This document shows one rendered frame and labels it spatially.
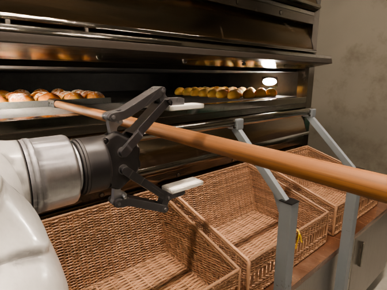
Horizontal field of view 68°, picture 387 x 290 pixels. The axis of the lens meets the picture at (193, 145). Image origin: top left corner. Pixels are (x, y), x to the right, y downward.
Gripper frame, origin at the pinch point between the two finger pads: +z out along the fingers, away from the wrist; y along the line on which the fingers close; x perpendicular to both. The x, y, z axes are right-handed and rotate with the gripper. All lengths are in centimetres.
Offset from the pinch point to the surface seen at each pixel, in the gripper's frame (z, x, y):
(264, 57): 83, -48, -21
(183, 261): 30, -41, 59
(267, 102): 108, -63, 3
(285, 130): 127, -62, 21
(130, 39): 15, -48, -23
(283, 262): 39, -4, 43
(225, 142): 2.2, 5.5, -1.1
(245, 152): 1.7, 10.2, -0.4
